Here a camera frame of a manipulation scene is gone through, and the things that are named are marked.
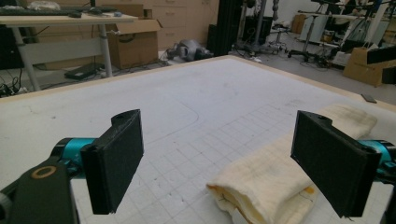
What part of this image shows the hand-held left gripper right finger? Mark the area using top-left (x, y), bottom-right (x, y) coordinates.
top-left (290, 109), bottom-right (396, 218)

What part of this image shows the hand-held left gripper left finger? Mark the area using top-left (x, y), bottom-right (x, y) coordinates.
top-left (50, 108), bottom-right (145, 216)

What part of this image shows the cream towel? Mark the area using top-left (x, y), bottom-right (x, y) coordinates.
top-left (206, 103), bottom-right (378, 224)

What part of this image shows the small dark flat card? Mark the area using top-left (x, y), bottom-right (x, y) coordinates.
top-left (361, 93), bottom-right (378, 105)

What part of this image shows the low brown cardboard box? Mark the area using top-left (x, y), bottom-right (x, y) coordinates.
top-left (342, 46), bottom-right (396, 88)

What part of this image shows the flat black device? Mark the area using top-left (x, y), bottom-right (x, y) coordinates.
top-left (64, 63), bottom-right (106, 81)

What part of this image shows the black box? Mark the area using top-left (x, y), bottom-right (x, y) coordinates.
top-left (366, 45), bottom-right (396, 65)

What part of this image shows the wheeled metal stand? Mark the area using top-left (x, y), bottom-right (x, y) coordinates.
top-left (287, 12), bottom-right (331, 63)

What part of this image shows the open brown cardboard box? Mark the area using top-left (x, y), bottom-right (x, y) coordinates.
top-left (106, 18), bottom-right (163, 70)

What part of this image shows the small wheeled stool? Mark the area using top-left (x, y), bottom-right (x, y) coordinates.
top-left (266, 24), bottom-right (291, 54)

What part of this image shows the white desk with metal legs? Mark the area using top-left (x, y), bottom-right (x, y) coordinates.
top-left (0, 13), bottom-right (140, 92)

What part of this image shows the grey rounded machine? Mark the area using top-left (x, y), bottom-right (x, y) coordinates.
top-left (165, 38), bottom-right (215, 63)

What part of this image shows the small brown cardboard box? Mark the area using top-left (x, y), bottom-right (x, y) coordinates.
top-left (290, 13), bottom-right (308, 35)

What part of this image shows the black computer tower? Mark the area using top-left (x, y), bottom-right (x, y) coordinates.
top-left (0, 25), bottom-right (25, 71)

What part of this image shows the black upright column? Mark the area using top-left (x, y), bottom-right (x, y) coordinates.
top-left (206, 0), bottom-right (248, 58)

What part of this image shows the black keyboard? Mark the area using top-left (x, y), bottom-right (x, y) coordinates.
top-left (0, 7), bottom-right (76, 17)

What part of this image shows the clear plastic bag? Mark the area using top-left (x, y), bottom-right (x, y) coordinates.
top-left (26, 0), bottom-right (62, 12)

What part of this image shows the tangle of black cables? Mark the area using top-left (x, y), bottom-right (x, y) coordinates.
top-left (0, 68), bottom-right (30, 98)

